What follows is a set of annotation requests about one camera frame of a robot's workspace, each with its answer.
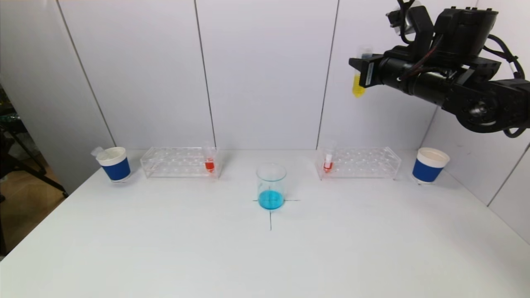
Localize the yellow pigment clear test tube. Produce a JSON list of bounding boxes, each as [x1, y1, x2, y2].
[[352, 46, 374, 99]]

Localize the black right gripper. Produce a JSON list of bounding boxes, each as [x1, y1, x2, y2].
[[348, 50, 412, 96]]

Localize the white paper cup blue sleeve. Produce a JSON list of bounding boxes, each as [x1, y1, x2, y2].
[[412, 147, 451, 185], [96, 147, 132, 183]]

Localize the thin black camera cable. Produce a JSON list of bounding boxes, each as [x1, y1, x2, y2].
[[397, 0, 443, 81]]

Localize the red pigment clear test tube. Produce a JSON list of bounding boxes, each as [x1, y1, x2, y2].
[[203, 143, 216, 173]]

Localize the red pigment tube white band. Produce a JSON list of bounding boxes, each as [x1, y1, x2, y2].
[[323, 142, 337, 174]]

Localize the clear glass beaker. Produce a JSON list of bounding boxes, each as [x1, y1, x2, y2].
[[256, 164, 287, 210]]

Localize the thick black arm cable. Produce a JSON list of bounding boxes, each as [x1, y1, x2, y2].
[[482, 34, 530, 139]]

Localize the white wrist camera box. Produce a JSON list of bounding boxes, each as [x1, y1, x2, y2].
[[386, 5, 424, 36]]

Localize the clear acrylic test tube rack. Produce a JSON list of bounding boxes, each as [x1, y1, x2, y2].
[[316, 145, 401, 180], [141, 147, 220, 179]]

